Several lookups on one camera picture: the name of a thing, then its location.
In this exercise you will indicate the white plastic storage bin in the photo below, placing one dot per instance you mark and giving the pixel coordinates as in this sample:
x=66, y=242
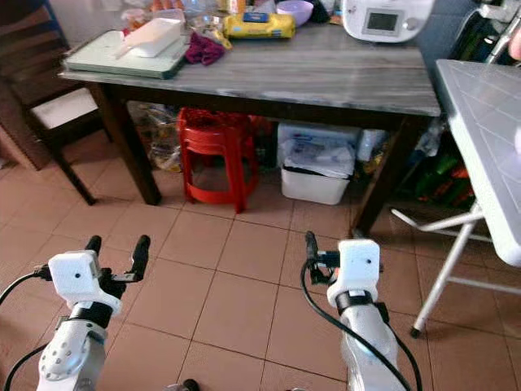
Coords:
x=316, y=187

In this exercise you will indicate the white chair cushion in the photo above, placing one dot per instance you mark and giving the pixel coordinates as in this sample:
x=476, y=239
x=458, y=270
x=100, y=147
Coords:
x=67, y=107

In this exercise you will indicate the white folding table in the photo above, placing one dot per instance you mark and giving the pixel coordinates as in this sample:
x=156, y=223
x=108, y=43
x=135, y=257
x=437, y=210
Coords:
x=484, y=122

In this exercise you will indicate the yellow wipes package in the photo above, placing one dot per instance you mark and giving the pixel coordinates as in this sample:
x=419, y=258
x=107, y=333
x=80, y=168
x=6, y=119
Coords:
x=259, y=26

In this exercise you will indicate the clear plastic bag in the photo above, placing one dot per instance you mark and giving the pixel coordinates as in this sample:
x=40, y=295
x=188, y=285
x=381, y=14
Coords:
x=159, y=137

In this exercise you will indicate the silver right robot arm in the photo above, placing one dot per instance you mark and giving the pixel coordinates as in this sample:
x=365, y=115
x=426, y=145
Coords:
x=370, y=350

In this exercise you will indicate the white plastic container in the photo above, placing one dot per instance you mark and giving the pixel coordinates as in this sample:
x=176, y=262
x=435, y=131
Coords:
x=156, y=37

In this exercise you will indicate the dark robot foot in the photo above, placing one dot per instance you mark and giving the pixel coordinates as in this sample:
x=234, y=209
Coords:
x=184, y=385

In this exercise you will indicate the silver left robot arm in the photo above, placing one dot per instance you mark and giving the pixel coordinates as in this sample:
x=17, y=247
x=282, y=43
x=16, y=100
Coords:
x=67, y=358

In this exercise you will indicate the purple bowl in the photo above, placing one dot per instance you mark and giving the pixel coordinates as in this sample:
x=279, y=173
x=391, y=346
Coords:
x=295, y=10

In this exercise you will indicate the pale green cutting board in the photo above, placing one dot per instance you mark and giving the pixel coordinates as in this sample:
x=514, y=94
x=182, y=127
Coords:
x=98, y=59

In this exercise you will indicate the red plastic stool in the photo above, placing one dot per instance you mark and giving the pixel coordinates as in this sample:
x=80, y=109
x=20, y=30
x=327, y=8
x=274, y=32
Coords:
x=218, y=140

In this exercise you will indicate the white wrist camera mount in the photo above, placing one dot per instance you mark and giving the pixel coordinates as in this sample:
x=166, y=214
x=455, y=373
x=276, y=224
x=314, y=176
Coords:
x=358, y=267
x=73, y=275

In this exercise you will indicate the maroon cloth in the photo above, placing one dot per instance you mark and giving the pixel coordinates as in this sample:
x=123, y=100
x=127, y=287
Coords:
x=203, y=49

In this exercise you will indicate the dark wooden chair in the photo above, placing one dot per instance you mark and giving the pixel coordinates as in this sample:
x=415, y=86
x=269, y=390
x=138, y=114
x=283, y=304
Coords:
x=41, y=45

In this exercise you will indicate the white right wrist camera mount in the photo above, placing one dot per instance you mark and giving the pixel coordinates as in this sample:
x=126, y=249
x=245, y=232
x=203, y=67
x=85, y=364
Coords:
x=358, y=267

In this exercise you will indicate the dark wooden marble-top table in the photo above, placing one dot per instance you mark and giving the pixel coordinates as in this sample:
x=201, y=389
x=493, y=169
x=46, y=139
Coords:
x=301, y=73

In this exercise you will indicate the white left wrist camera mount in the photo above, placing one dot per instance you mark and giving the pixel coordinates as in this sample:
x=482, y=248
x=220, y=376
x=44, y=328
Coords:
x=73, y=275

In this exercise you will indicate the white kitchen appliance with screen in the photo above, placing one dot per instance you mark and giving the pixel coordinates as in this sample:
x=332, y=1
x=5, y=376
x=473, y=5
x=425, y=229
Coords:
x=384, y=20

